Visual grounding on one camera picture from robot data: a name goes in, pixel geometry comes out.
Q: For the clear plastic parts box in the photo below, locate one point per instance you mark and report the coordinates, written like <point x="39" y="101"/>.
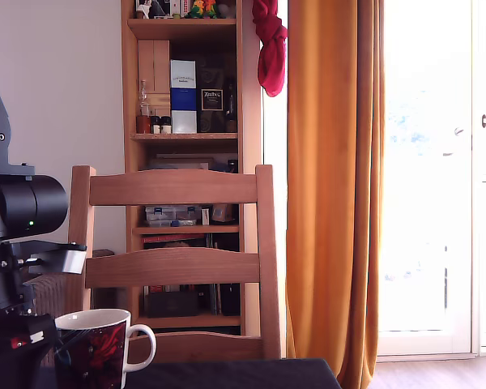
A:
<point x="171" y="213"/>

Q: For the orange curtain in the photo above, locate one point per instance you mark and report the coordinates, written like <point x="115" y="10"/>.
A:
<point x="330" y="182"/>

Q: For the brown jar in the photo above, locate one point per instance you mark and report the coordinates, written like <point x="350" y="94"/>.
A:
<point x="143" y="124"/>

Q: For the small dark-lidded jar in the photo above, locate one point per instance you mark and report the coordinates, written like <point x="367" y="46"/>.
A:
<point x="166" y="126"/>
<point x="155" y="126"/>

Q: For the red patterned coffee cup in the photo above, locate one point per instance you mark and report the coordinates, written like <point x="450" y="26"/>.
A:
<point x="93" y="348"/>

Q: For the white and blue bottle box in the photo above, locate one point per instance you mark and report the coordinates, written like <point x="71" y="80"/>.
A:
<point x="183" y="97"/>

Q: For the flat clear plastic box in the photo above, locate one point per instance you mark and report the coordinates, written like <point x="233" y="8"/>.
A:
<point x="168" y="223"/>

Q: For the small white red box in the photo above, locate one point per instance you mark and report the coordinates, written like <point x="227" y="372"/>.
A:
<point x="205" y="216"/>

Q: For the tall wooden bookshelf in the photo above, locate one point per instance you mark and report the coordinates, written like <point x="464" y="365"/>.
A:
<point x="249" y="121"/>

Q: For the grey camera box with bracket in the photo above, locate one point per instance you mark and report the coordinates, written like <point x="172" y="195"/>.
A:
<point x="73" y="261"/>

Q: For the green parrot plush toy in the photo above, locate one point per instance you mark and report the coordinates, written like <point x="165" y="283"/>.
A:
<point x="201" y="8"/>

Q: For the dark bottle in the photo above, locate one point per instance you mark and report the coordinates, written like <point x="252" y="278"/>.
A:
<point x="231" y="113"/>

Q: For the dark tablecloth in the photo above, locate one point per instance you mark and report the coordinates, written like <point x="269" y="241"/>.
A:
<point x="235" y="374"/>

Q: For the black storage box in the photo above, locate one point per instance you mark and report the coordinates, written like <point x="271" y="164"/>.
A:
<point x="171" y="304"/>

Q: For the black swirl bottle box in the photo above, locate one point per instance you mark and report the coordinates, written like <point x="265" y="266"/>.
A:
<point x="211" y="101"/>

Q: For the wooden ladder-back chair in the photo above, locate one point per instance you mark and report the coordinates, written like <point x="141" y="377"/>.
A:
<point x="172" y="267"/>

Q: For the red knotted cloth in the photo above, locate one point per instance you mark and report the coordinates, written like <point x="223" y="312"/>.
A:
<point x="271" y="61"/>

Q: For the light wooden box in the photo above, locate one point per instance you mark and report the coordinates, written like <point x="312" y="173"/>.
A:
<point x="153" y="69"/>

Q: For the clear glass bottle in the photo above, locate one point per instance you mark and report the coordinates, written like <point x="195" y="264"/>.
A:
<point x="143" y="97"/>

